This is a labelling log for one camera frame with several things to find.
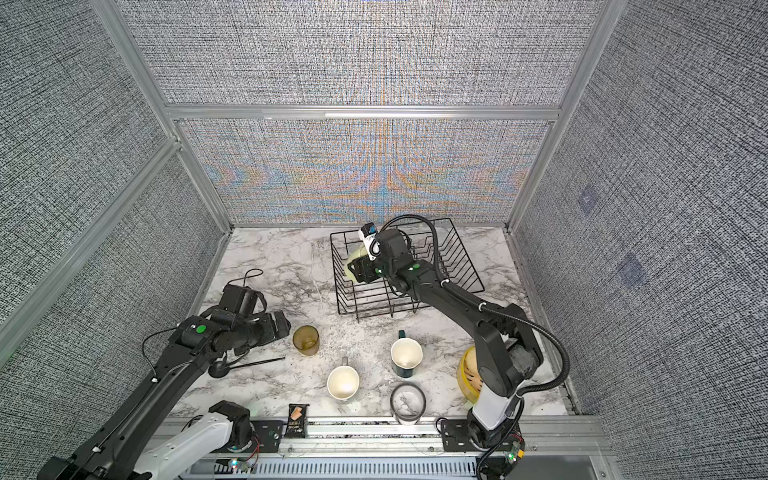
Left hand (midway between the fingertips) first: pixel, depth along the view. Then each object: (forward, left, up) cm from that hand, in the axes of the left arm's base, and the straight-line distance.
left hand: (277, 330), depth 77 cm
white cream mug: (-10, -16, -11) cm, 22 cm away
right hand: (+18, -22, +6) cm, 29 cm away
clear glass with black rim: (-16, -33, -13) cm, 39 cm away
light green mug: (+15, -22, +11) cm, 29 cm away
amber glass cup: (+3, -5, -12) cm, 13 cm away
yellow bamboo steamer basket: (-11, -50, -11) cm, 53 cm away
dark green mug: (-4, -34, -11) cm, 36 cm away
